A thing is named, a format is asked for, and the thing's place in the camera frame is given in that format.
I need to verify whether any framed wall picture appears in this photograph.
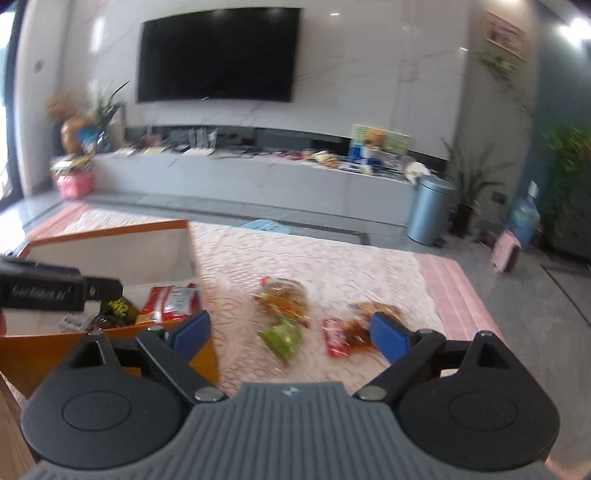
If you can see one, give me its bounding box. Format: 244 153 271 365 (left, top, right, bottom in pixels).
485 10 528 62

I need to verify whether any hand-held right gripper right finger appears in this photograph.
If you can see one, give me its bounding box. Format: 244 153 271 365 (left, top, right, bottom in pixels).
353 311 513 401

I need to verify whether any pink space heater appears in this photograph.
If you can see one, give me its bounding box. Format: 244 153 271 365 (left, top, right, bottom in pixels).
490 231 522 273

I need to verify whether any orange vase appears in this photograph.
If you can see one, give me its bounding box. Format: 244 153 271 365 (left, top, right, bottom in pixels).
60 117 90 153

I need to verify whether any bright red snack packet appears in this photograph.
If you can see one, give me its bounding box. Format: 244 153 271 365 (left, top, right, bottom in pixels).
323 318 352 359

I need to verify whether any light blue stool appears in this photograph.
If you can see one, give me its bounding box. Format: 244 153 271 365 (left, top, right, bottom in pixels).
240 219 291 233

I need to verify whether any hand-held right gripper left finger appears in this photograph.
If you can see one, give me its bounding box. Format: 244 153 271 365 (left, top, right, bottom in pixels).
55 310 228 403

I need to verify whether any trailing ivy plant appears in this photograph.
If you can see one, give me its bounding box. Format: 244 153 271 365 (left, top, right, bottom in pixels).
531 122 591 222

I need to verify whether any red and yellow snack packet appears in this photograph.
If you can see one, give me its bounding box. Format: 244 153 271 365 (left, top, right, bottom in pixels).
136 284 201 324

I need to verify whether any light green snack packet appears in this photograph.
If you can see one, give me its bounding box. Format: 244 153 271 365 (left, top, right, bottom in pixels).
257 320 304 361

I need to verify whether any brown snack packet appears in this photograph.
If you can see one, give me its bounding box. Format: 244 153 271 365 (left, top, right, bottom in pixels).
353 302 402 324

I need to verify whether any pile of snacks on cabinet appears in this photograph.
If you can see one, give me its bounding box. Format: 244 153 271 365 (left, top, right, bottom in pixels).
302 150 342 168

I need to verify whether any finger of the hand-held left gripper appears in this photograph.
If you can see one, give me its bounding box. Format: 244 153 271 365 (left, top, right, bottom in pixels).
83 277 124 302

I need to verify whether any white marble television cabinet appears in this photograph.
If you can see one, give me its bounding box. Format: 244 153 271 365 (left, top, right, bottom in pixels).
88 124 419 214

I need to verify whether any blue water jug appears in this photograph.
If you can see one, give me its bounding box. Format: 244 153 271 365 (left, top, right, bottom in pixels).
510 196 542 245

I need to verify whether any blue-grey trash can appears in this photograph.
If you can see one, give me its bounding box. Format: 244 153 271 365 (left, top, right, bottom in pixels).
406 175 458 246

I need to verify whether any orange cardboard box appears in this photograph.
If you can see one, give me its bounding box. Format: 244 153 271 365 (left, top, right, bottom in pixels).
0 219 219 398

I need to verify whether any white router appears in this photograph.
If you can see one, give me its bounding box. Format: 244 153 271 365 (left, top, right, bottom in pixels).
182 129 219 156

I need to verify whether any grey-blue sideboard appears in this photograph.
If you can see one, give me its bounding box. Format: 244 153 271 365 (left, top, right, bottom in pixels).
538 194 591 266

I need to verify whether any pink box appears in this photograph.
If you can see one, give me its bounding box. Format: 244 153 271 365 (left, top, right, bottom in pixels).
55 171 95 200

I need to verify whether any green leafy potted plant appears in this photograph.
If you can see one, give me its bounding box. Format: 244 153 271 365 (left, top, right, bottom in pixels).
92 80 132 139

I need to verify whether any clear packet of orange shreds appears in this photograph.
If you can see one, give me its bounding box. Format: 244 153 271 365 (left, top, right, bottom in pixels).
254 276 309 324

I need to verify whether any tall potted plant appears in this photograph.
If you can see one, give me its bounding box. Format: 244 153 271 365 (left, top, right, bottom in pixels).
441 138 514 238

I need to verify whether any black wall television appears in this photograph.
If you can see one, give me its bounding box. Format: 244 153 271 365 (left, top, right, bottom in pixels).
136 7 303 104

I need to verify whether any pink checked tablecloth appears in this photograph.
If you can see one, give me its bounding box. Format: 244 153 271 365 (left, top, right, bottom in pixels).
21 203 504 342

